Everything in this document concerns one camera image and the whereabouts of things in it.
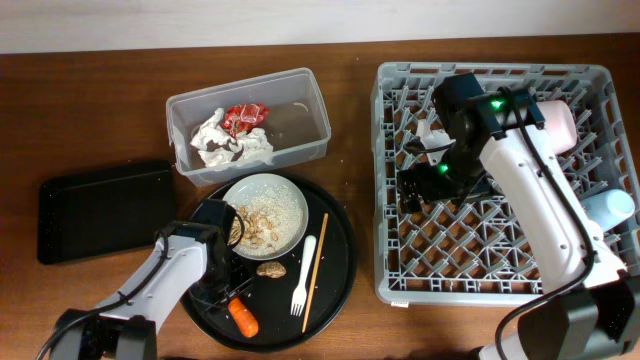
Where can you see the black rectangular tray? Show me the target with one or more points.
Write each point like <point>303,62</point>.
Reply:
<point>104,211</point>

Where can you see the pink bowl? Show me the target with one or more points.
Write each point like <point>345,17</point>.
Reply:
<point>560,125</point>

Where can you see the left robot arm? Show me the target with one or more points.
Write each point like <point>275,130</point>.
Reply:
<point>190,259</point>

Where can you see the red snack wrapper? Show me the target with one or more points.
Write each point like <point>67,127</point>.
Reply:
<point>243,118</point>

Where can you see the white tissue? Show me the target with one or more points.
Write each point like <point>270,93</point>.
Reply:
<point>255,146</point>
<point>210,140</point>

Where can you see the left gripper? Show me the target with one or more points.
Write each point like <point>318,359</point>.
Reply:
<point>242,283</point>

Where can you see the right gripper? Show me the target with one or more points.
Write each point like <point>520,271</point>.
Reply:
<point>430,194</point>

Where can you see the orange carrot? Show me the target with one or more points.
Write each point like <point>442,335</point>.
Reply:
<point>244,319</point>

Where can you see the wooden chopstick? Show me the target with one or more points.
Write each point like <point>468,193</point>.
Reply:
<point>318,255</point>

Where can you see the walnut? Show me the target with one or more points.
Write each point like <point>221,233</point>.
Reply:
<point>271,269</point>

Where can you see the round black tray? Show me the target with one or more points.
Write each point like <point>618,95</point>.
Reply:
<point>269,300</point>

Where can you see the clear plastic bin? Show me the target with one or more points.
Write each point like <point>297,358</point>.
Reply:
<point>297,126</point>

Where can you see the white cup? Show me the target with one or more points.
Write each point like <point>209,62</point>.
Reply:
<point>609,208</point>

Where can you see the grey plate with food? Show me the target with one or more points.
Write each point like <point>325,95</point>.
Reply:
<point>274,213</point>

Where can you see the grey dishwasher rack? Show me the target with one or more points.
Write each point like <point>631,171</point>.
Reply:
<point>475,253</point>

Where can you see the white plastic fork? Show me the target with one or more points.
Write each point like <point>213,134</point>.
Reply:
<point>299,295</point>

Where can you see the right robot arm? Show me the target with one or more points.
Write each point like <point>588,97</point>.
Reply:
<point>589,308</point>

